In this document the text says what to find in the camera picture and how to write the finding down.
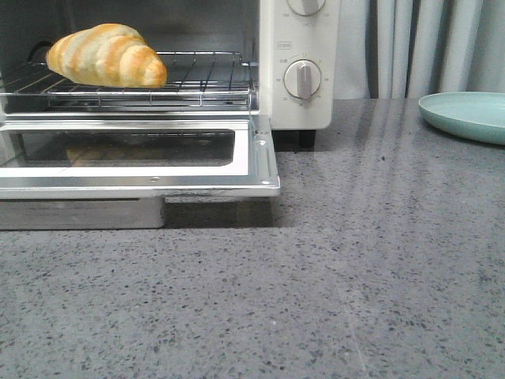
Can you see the glass oven door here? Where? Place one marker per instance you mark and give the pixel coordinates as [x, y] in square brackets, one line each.
[105, 172]

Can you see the golden croissant bread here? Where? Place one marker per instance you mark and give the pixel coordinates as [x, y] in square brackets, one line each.
[110, 55]

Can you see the lower white oven knob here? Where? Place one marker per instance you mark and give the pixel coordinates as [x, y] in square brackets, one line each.
[302, 79]

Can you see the white oven knob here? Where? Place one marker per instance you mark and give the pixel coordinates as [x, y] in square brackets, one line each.
[302, 79]
[306, 8]

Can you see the white Toshiba toaster oven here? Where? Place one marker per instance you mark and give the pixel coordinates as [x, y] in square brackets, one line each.
[266, 32]

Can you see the upper white oven knob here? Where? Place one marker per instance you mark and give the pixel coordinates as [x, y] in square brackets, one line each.
[306, 8]

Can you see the grey pleated curtain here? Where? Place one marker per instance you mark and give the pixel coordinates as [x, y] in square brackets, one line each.
[409, 49]

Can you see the teal round plate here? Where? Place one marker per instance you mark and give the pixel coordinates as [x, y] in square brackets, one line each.
[477, 116]

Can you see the metal wire oven rack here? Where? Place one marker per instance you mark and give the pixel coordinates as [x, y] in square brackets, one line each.
[222, 80]

